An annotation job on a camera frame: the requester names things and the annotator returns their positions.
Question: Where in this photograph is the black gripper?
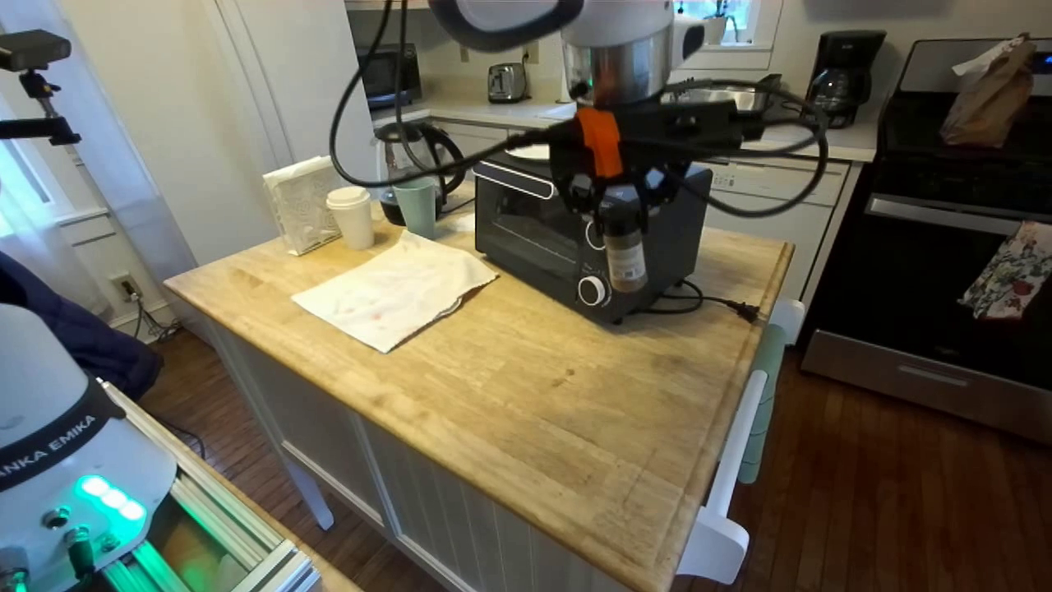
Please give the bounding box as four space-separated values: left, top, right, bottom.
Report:
550 106 715 254

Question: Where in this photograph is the black lid spice container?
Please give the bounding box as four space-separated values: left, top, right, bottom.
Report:
602 179 652 297

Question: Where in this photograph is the black microwave oven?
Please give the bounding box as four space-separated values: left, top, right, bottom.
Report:
355 44 425 118

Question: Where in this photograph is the black toaster oven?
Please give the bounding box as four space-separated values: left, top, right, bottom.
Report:
472 146 718 329

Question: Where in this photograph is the silver toaster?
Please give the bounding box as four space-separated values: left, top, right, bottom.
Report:
487 59 535 108

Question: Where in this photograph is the teal cup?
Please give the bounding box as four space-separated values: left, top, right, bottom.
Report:
392 176 444 240

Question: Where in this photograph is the kitchen window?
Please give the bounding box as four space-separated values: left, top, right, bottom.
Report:
672 0 785 53

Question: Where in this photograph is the white stained cloth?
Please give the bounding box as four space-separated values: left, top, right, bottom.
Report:
289 231 502 356

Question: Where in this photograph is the black coffee maker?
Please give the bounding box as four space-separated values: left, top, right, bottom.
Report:
806 25 888 129

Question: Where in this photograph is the white lidded cup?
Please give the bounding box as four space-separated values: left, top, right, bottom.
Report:
325 184 379 254

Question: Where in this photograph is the white napkin holder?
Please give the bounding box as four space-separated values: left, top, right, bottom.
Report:
261 154 342 261

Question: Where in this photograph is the black kitchen stove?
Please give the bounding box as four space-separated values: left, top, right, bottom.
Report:
799 37 1052 448

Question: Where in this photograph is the white island towel bar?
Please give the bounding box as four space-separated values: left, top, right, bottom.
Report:
673 292 810 584

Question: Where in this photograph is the white kitchen island base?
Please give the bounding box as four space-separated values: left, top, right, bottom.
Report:
202 314 629 592

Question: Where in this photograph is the brown paper bag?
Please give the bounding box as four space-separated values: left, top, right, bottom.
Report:
938 30 1040 151

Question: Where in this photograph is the floral kitchen towel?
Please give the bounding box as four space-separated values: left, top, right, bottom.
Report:
957 221 1052 323

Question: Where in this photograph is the dark blue cloth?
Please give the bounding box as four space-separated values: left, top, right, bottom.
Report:
0 250 166 401

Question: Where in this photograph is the orange gripper mount clip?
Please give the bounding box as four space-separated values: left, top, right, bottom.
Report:
577 106 625 179

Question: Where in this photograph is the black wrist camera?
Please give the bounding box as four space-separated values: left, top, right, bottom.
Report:
653 82 770 146

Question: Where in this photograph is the black oven power cord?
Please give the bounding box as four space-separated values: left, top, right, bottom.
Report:
644 277 767 324

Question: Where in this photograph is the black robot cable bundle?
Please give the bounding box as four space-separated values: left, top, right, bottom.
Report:
325 0 836 222

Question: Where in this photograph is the white wall outlet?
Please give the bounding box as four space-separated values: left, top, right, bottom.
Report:
108 269 144 307

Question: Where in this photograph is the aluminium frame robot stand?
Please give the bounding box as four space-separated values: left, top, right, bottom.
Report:
96 375 365 592

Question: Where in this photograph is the black camera on tripod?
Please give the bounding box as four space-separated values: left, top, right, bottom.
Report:
0 25 87 149

